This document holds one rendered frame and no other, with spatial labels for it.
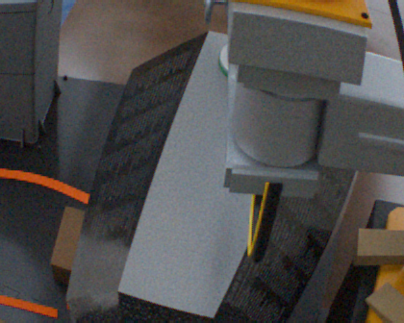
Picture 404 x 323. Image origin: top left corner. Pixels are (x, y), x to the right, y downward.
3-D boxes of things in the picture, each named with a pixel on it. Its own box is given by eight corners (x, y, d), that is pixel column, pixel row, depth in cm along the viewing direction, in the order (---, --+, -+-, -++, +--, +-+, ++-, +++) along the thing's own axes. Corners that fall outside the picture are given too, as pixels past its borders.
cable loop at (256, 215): (259, 277, 195) (283, 189, 171) (244, 276, 195) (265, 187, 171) (264, 203, 210) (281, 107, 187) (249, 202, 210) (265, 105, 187)
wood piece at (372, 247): (405, 238, 222) (410, 228, 219) (405, 264, 216) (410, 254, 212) (354, 238, 222) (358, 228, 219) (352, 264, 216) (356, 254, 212)
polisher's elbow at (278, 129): (318, 109, 183) (326, 46, 169) (320, 174, 170) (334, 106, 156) (233, 94, 183) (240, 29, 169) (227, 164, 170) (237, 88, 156)
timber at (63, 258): (68, 224, 315) (65, 205, 306) (95, 233, 314) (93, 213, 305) (54, 280, 295) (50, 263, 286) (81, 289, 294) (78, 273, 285)
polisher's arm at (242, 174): (308, 232, 184) (344, 67, 148) (203, 227, 183) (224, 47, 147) (294, 29, 233) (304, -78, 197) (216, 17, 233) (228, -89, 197)
